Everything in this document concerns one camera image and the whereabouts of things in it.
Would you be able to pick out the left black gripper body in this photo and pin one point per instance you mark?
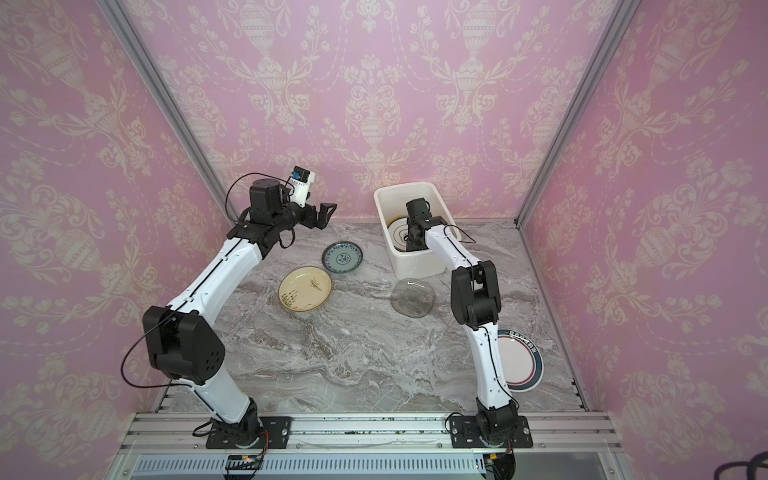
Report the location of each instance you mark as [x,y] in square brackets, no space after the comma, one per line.
[304,215]

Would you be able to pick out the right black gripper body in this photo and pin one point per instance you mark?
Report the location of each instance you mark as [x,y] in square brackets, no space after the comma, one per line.
[414,228]

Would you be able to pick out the white plate black rim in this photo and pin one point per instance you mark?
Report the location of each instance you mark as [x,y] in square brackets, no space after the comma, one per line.
[398,232]

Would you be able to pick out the cream plate with plant motif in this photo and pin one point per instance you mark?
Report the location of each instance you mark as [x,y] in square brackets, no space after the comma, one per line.
[305,289]

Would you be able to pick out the white plate red green rim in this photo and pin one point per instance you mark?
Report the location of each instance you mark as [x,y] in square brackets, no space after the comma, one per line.
[521,359]

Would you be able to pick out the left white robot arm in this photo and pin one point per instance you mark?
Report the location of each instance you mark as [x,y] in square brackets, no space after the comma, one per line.
[180,338]

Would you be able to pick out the white plastic bin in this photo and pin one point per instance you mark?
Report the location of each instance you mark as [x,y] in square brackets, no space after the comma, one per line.
[390,202]

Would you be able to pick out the small teal patterned plate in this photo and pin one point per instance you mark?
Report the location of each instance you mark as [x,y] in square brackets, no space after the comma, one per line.
[342,257]

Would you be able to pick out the clear glass plate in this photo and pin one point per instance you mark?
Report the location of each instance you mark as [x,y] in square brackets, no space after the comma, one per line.
[412,298]

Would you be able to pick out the white vented strip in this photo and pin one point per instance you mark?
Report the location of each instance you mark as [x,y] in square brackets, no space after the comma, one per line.
[307,466]

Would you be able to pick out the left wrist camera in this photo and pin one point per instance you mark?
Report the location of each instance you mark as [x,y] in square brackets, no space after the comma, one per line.
[301,180]

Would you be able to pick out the aluminium left corner post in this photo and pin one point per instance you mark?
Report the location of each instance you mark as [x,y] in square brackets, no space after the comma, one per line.
[118,18]

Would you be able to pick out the aluminium corner post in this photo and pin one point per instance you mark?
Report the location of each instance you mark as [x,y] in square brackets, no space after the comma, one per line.
[605,49]
[118,18]

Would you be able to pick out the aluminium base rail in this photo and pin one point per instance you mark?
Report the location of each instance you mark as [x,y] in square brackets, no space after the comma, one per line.
[574,445]

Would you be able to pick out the aluminium right corner post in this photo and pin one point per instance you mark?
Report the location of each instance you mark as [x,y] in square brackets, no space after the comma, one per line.
[605,49]

